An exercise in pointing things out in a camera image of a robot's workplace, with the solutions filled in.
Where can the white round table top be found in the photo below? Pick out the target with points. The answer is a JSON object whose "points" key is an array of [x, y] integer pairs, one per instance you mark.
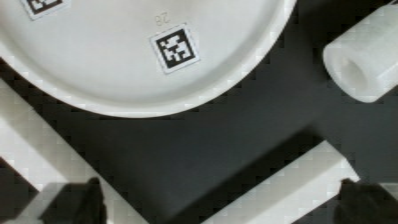
{"points": [[135, 58]]}

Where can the white cylindrical table leg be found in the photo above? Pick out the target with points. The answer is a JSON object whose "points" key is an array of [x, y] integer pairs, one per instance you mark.
{"points": [[361, 55]]}

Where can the white front fence bar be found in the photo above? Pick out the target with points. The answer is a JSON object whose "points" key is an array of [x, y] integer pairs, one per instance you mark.
{"points": [[293, 191]]}

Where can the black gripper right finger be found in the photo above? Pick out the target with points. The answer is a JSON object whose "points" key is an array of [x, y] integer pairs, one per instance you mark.
{"points": [[366, 203]]}

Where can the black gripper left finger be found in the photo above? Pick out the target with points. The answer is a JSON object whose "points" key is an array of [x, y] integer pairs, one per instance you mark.
{"points": [[76, 207]]}

